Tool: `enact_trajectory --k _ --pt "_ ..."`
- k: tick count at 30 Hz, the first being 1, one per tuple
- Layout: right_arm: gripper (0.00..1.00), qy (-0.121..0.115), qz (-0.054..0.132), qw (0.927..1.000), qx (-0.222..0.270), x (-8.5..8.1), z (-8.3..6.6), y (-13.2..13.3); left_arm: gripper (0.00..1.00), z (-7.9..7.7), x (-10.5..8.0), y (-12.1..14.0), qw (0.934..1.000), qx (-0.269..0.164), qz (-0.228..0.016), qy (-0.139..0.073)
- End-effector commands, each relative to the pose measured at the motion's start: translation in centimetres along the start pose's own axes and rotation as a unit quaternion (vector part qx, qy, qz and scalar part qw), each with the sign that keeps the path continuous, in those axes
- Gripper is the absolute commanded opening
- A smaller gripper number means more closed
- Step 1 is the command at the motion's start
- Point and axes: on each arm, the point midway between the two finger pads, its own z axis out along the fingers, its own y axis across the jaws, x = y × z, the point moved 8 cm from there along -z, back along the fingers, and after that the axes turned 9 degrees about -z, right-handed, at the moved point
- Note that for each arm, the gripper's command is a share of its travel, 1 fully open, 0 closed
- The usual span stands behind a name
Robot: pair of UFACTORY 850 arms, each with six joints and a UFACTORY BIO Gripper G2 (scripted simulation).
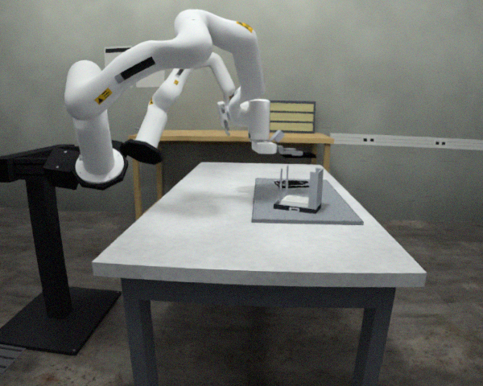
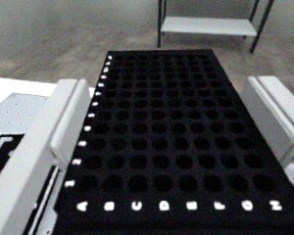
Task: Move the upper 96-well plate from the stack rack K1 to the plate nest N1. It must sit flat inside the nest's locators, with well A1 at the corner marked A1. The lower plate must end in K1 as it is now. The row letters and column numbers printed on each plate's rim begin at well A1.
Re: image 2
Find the black well plate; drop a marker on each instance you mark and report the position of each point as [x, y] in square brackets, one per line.
[171, 121]

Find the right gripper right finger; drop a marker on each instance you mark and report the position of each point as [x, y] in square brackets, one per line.
[271, 106]

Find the grey perforated breadboard plate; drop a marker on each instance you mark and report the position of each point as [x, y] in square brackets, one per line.
[17, 113]

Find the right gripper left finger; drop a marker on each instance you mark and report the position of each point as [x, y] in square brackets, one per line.
[49, 141]

